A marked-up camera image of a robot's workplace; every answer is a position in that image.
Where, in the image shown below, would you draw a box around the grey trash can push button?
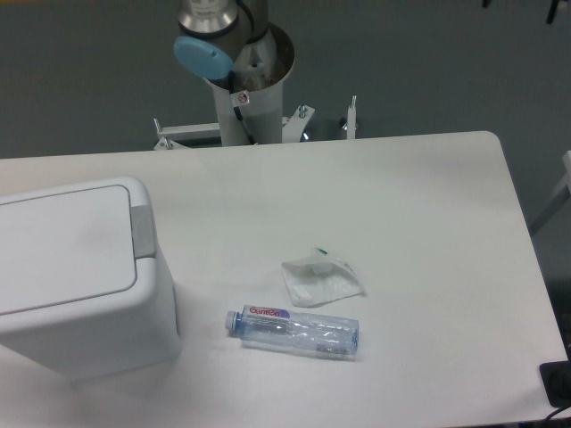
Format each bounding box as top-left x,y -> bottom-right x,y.
130,205 -> 156,259

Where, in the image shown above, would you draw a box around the white plastic trash can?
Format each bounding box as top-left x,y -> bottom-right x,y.
1,177 -> 182,380

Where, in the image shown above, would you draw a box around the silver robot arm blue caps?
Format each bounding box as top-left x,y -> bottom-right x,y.
173,0 -> 269,80

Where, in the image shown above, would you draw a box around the white crumpled plastic wrapper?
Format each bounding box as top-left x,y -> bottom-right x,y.
281,247 -> 366,308

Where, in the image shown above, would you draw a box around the clear plastic water bottle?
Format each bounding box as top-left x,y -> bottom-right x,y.
225,305 -> 360,357

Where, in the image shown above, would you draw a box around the black device at table edge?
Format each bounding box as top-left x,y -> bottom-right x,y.
539,361 -> 570,407

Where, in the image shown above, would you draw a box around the white metal base frame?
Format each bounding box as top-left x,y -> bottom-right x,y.
153,95 -> 360,151

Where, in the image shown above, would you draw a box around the black cable on pedestal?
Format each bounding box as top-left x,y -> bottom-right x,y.
228,70 -> 260,146

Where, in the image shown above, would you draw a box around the white frame at right edge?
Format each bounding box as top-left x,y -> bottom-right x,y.
529,150 -> 571,236

